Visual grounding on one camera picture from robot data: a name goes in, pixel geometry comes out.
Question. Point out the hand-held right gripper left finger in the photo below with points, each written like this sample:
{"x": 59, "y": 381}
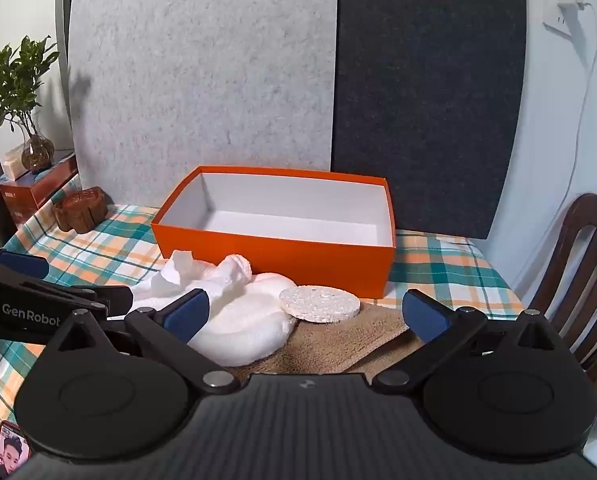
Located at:
{"x": 188, "y": 312}

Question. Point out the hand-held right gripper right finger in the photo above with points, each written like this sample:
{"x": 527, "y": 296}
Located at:
{"x": 423, "y": 317}

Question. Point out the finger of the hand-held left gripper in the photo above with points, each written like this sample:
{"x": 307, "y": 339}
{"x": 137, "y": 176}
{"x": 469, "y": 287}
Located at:
{"x": 23, "y": 265}
{"x": 108, "y": 300}

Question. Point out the white cloth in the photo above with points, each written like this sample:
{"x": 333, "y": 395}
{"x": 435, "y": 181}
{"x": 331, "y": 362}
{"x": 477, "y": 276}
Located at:
{"x": 248, "y": 320}

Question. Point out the brown towel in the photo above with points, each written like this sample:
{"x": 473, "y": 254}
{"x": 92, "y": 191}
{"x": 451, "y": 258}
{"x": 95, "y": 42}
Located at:
{"x": 328, "y": 345}

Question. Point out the orange cardboard box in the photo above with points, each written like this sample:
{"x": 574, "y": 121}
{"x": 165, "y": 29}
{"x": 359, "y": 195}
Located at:
{"x": 278, "y": 260}

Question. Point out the round white sponge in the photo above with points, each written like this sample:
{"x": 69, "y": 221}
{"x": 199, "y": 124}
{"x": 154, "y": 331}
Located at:
{"x": 318, "y": 302}

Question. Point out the crumpled white tissue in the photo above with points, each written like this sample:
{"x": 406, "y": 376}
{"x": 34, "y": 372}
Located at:
{"x": 183, "y": 272}

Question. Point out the plaid tablecloth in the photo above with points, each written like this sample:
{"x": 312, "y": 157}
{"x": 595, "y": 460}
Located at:
{"x": 103, "y": 255}

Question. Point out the carved wooden ornament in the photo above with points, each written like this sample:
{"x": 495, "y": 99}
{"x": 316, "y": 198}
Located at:
{"x": 81, "y": 207}

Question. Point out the red-brown box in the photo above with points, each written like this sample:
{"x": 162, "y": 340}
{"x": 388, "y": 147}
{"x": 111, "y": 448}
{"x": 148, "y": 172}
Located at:
{"x": 43, "y": 185}

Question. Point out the beige tissue box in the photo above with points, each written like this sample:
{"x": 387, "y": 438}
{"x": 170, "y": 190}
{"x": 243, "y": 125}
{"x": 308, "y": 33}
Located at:
{"x": 12, "y": 165}

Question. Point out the round glass vase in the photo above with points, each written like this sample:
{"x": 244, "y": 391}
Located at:
{"x": 37, "y": 152}

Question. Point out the smartphone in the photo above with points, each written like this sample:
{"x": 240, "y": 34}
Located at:
{"x": 12, "y": 450}

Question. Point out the dark wooden chair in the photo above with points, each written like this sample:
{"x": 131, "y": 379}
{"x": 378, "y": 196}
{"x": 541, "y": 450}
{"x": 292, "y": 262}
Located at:
{"x": 563, "y": 270}

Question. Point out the green leafy plant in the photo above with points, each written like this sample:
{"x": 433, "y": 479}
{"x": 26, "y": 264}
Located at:
{"x": 16, "y": 75}

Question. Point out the dark grey felt panel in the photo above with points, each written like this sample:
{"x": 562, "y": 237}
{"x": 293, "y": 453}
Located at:
{"x": 428, "y": 100}

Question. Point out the light grey felt panel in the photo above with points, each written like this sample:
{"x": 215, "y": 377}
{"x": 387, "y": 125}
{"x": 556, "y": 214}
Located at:
{"x": 203, "y": 70}

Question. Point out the white wall socket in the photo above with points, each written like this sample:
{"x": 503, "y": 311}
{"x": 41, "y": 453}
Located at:
{"x": 553, "y": 17}

